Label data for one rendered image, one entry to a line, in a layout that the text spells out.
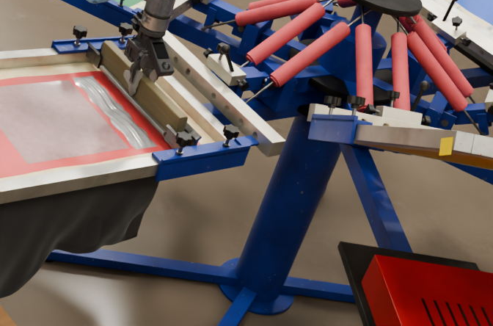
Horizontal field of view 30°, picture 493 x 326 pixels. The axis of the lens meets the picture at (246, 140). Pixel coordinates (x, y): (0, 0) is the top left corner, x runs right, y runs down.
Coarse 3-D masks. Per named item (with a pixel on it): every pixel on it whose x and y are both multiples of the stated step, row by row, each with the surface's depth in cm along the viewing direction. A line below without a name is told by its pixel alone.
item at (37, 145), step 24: (48, 120) 244; (72, 120) 247; (96, 120) 251; (144, 120) 258; (0, 144) 229; (24, 144) 232; (48, 144) 235; (72, 144) 238; (96, 144) 241; (120, 144) 245; (168, 144) 252; (0, 168) 221; (24, 168) 224; (48, 168) 226
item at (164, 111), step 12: (108, 48) 267; (108, 60) 267; (120, 60) 262; (120, 72) 263; (144, 84) 255; (144, 96) 256; (156, 96) 251; (156, 108) 252; (168, 108) 248; (168, 120) 249; (180, 120) 246
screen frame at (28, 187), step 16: (48, 48) 269; (0, 64) 257; (16, 64) 260; (32, 64) 264; (48, 64) 267; (160, 80) 277; (176, 80) 276; (176, 96) 272; (192, 96) 271; (192, 112) 267; (208, 112) 266; (208, 128) 262; (128, 160) 234; (144, 160) 236; (32, 176) 216; (48, 176) 218; (64, 176) 220; (80, 176) 222; (96, 176) 224; (112, 176) 228; (128, 176) 232; (144, 176) 236; (0, 192) 208; (16, 192) 211; (32, 192) 214; (48, 192) 218
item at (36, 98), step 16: (0, 80) 253; (16, 80) 256; (32, 80) 258; (48, 80) 261; (64, 80) 263; (96, 80) 269; (0, 96) 246; (16, 96) 249; (32, 96) 251; (48, 96) 254; (64, 96) 256; (80, 96) 259; (112, 96) 264; (0, 112) 240; (16, 112) 242; (32, 112) 245; (48, 112) 247; (64, 112) 249; (80, 112) 252; (96, 112) 254
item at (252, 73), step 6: (252, 66) 288; (246, 72) 283; (252, 72) 284; (258, 72) 286; (246, 78) 280; (252, 78) 282; (258, 78) 284; (252, 84) 284; (258, 84) 286; (234, 90) 280; (246, 90) 284
